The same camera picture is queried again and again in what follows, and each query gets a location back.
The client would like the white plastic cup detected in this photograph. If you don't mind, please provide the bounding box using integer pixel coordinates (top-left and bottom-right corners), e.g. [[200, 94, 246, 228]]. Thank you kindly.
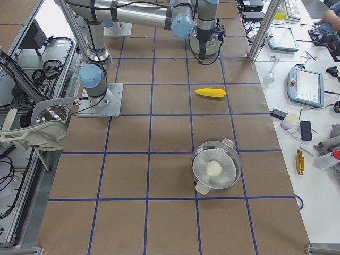
[[280, 113, 299, 130]]

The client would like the yellow corn cob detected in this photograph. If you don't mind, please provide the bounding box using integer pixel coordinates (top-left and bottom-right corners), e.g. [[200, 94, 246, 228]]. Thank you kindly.
[[194, 88, 226, 98]]

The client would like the white steamed bun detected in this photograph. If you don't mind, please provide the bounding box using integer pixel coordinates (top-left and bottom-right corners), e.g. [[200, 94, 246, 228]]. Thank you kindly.
[[206, 160, 222, 177]]

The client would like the blue teach pendant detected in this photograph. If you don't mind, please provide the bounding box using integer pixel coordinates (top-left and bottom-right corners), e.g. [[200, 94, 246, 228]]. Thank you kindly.
[[267, 26, 299, 52], [286, 67, 324, 108]]

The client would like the black power adapter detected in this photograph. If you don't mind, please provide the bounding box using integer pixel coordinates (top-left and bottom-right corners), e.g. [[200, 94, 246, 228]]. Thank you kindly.
[[270, 109, 287, 120]]

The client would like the white keyboard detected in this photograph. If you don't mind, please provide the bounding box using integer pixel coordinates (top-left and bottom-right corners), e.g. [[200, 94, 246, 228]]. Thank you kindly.
[[283, 0, 301, 21]]

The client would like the steel steamer pot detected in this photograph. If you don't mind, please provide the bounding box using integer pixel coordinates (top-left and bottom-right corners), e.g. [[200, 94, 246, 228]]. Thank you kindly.
[[191, 138, 242, 195]]

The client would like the person forearm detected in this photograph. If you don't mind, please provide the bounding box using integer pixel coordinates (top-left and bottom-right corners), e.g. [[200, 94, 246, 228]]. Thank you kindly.
[[322, 9, 339, 26]]

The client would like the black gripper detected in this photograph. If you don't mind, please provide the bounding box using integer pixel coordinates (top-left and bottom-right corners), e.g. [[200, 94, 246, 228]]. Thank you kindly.
[[197, 28, 214, 63]]

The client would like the gold brass fitting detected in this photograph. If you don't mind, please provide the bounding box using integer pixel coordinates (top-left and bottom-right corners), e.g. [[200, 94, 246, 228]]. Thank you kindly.
[[296, 150, 305, 175]]

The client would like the pale green cooking pot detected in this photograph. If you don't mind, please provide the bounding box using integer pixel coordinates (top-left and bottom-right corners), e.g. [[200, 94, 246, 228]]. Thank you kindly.
[[188, 33, 222, 56]]

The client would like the aluminium frame post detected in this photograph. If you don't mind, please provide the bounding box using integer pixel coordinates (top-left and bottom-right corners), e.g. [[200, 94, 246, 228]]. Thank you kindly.
[[249, 0, 281, 61]]

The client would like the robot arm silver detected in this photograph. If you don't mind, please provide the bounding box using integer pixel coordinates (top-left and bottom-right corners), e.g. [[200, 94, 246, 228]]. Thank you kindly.
[[66, 1, 222, 64]]

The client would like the steel bowl on stand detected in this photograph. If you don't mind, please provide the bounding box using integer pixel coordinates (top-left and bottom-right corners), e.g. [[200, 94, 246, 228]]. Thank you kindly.
[[36, 105, 69, 124]]

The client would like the grey mounting plate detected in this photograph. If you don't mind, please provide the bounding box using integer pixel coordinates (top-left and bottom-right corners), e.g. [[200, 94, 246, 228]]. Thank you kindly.
[[76, 83, 124, 117]]

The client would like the black phone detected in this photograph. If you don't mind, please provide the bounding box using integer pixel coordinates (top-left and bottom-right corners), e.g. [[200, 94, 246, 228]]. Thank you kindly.
[[300, 121, 312, 141]]

